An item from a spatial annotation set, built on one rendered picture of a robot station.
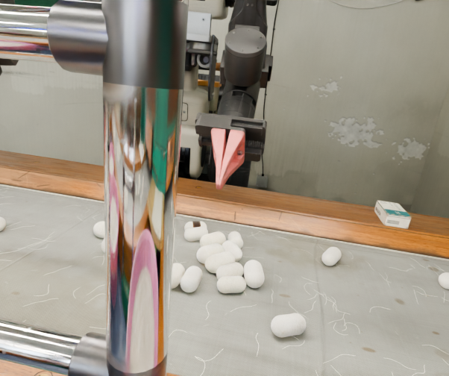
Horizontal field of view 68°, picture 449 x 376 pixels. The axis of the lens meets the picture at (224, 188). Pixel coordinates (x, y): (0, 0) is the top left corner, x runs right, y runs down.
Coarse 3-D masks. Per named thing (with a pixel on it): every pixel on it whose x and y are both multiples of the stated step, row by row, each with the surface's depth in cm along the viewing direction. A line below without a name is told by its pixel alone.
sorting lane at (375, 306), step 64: (0, 192) 53; (0, 256) 37; (64, 256) 38; (192, 256) 41; (256, 256) 43; (320, 256) 44; (384, 256) 46; (64, 320) 29; (192, 320) 30; (256, 320) 31; (320, 320) 32; (384, 320) 33; (448, 320) 34
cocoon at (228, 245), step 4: (228, 240) 42; (224, 244) 41; (228, 244) 41; (232, 244) 41; (224, 248) 41; (228, 248) 40; (232, 248) 40; (236, 248) 40; (232, 252) 40; (236, 252) 40; (240, 252) 40; (236, 256) 40; (240, 256) 40; (236, 260) 40
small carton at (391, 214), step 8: (376, 208) 55; (384, 208) 52; (392, 208) 52; (400, 208) 52; (384, 216) 51; (392, 216) 50; (400, 216) 50; (408, 216) 49; (384, 224) 50; (392, 224) 50; (400, 224) 50; (408, 224) 50
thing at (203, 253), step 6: (204, 246) 40; (210, 246) 40; (216, 246) 40; (222, 246) 41; (198, 252) 39; (204, 252) 39; (210, 252) 39; (216, 252) 39; (198, 258) 39; (204, 258) 39
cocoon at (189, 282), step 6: (186, 270) 35; (192, 270) 35; (198, 270) 35; (186, 276) 34; (192, 276) 34; (198, 276) 35; (180, 282) 34; (186, 282) 33; (192, 282) 33; (198, 282) 34; (186, 288) 33; (192, 288) 33
